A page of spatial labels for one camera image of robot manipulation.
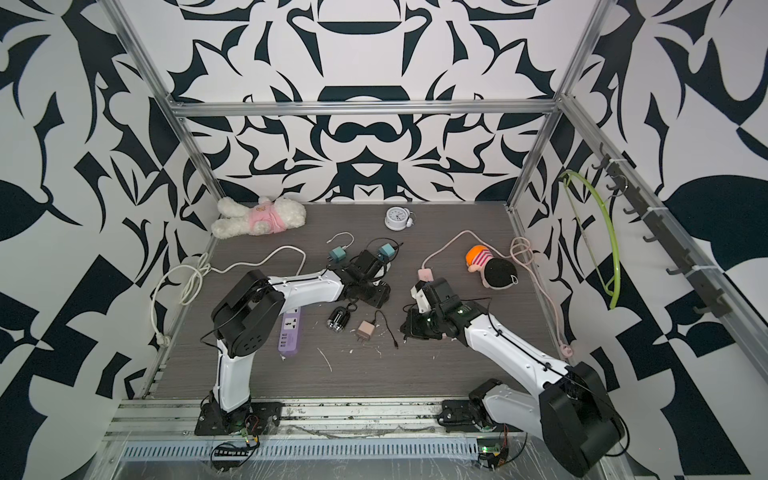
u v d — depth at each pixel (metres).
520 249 1.10
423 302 0.77
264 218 1.05
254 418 0.73
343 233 1.05
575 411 0.41
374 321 0.90
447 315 0.65
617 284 0.66
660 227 0.55
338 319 0.87
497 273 0.97
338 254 1.02
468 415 0.74
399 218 1.11
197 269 0.97
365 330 0.87
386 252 1.04
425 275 0.99
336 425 0.74
